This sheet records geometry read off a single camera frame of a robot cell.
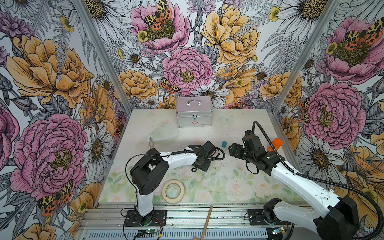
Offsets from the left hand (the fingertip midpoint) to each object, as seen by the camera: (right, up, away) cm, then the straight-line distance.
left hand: (201, 168), depth 90 cm
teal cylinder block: (+15, +13, +10) cm, 23 cm away
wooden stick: (+2, -22, -17) cm, 28 cm away
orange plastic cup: (+53, +13, +15) cm, 57 cm away
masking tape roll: (-16, -13, -12) cm, 24 cm away
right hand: (+18, +10, -9) cm, 22 cm away
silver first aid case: (-4, +35, +12) cm, 37 cm away
